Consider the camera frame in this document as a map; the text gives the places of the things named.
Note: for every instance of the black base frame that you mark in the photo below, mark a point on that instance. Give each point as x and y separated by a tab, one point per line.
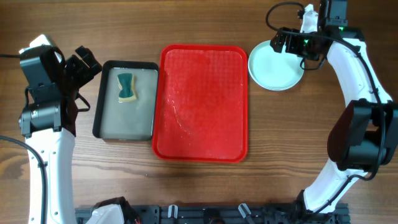
271	213

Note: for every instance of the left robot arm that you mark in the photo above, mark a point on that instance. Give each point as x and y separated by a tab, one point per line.
47	122

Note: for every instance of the mint plate back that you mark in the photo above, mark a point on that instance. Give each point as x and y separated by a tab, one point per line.
274	71

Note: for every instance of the black water tray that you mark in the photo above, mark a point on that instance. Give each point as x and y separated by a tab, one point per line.
134	120

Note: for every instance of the green yellow sponge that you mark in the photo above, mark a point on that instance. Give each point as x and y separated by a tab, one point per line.
126	84

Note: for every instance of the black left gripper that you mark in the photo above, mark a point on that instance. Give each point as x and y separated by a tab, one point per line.
86	74

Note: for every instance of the red plastic tray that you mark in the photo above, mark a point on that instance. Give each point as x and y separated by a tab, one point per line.
202	104

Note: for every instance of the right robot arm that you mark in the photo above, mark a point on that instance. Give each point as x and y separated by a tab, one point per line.
365	136

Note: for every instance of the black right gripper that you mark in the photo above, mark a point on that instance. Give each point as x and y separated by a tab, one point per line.
280	38

